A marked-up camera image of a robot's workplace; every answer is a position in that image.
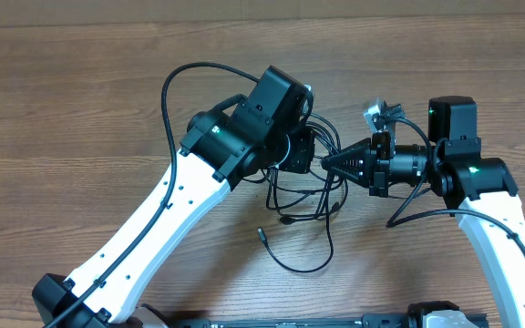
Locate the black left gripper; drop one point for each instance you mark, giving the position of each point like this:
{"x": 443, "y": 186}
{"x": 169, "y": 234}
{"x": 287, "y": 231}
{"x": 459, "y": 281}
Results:
{"x": 305, "y": 153}

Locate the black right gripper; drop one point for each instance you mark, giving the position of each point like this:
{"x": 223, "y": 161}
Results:
{"x": 374, "y": 170}

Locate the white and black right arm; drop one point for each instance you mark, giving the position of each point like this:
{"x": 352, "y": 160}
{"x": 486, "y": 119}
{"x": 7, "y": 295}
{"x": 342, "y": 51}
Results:
{"x": 479, "y": 193}

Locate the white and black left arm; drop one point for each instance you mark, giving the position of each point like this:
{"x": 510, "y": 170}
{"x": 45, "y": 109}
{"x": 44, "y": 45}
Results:
{"x": 233, "y": 140}

